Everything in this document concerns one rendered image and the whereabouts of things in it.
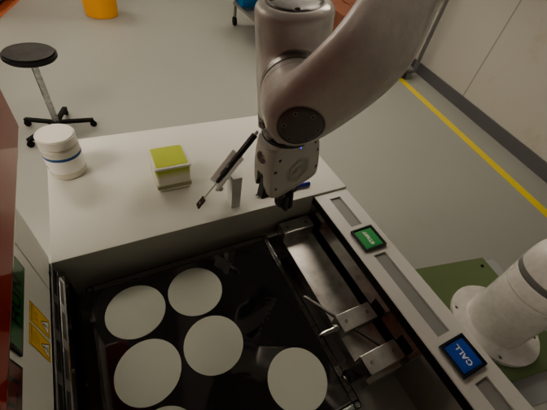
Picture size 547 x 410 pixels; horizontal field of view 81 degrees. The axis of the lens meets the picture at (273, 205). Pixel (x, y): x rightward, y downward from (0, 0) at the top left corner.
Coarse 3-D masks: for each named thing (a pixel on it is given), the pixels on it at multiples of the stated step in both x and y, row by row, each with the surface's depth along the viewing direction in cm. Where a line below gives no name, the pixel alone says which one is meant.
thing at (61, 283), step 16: (64, 288) 54; (64, 304) 52; (80, 304) 61; (64, 320) 50; (80, 320) 58; (64, 336) 49; (80, 336) 56; (64, 352) 47; (80, 352) 54; (64, 368) 46; (80, 368) 52; (64, 384) 45; (80, 384) 51; (64, 400) 43; (80, 400) 49
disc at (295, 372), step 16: (288, 352) 56; (304, 352) 56; (272, 368) 54; (288, 368) 54; (304, 368) 55; (320, 368) 55; (272, 384) 52; (288, 384) 52; (304, 384) 53; (320, 384) 53; (288, 400) 51; (304, 400) 51; (320, 400) 51
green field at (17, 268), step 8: (16, 264) 39; (16, 272) 38; (16, 280) 38; (16, 288) 37; (16, 296) 37; (16, 304) 36; (16, 312) 36; (16, 320) 35; (16, 328) 35; (16, 336) 34; (16, 344) 34
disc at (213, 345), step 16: (208, 320) 58; (224, 320) 58; (192, 336) 56; (208, 336) 56; (224, 336) 56; (240, 336) 57; (192, 352) 54; (208, 352) 54; (224, 352) 54; (240, 352) 55; (192, 368) 52; (208, 368) 52; (224, 368) 53
